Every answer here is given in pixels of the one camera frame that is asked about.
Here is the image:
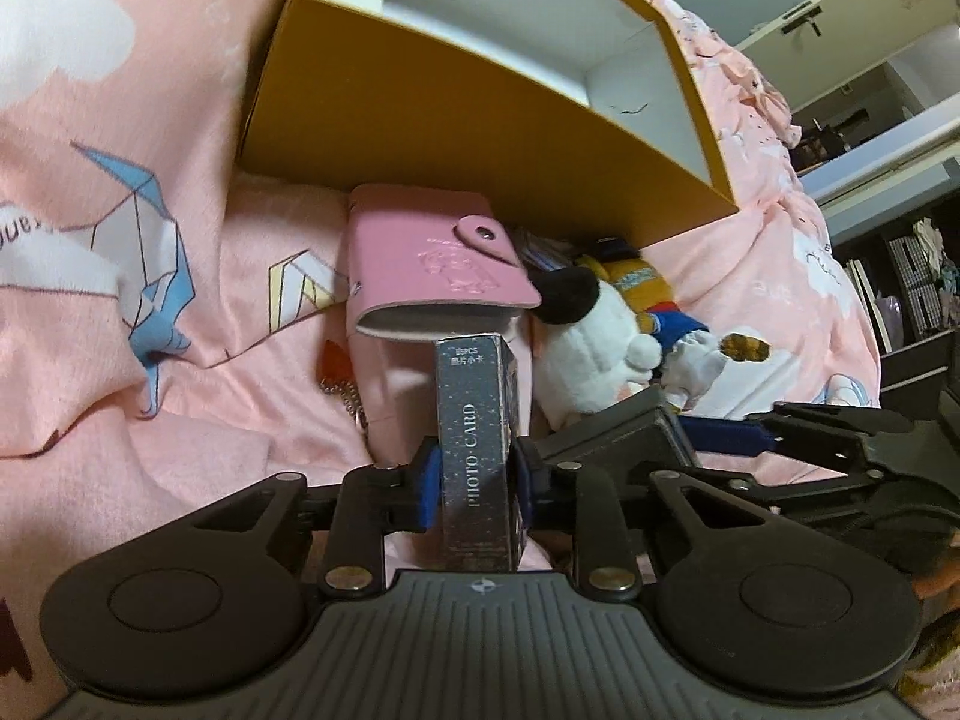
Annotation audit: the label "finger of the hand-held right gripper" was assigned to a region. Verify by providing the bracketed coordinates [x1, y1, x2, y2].
[679, 400, 917, 467]
[626, 463, 893, 522]

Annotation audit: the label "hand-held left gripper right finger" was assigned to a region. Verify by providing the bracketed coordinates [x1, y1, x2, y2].
[512, 439, 782, 597]

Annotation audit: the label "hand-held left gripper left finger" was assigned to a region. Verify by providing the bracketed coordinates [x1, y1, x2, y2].
[187, 444, 445, 597]

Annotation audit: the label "dark printed card box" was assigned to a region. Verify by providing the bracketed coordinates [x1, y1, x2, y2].
[435, 331, 535, 572]

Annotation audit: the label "white plush toy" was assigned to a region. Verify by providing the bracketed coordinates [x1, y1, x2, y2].
[534, 268, 667, 416]

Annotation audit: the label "yellow blue plush keychain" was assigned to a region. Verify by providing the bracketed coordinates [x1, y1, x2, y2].
[574, 238, 772, 410]

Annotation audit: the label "orange cardboard box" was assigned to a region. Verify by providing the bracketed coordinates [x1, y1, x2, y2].
[238, 0, 741, 250]

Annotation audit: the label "dark bookshelf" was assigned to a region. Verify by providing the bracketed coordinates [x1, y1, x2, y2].
[829, 187, 960, 421]

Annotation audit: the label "upright white books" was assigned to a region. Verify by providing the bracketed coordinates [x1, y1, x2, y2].
[844, 258, 895, 355]

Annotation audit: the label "checkered storage box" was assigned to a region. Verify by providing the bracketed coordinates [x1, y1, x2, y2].
[887, 235, 949, 334]

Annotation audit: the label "pink snap wallet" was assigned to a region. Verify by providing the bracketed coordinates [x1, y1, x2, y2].
[345, 184, 542, 340]

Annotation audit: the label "pink printed blanket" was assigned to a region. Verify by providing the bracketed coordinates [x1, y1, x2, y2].
[0, 0, 884, 720]

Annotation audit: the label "white door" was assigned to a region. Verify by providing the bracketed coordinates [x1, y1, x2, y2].
[735, 0, 960, 95]

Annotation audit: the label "orange pendant keychain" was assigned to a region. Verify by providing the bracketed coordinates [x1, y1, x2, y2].
[321, 340, 370, 432]

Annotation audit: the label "black door handle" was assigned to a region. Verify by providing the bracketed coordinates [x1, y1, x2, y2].
[780, 5, 827, 36]

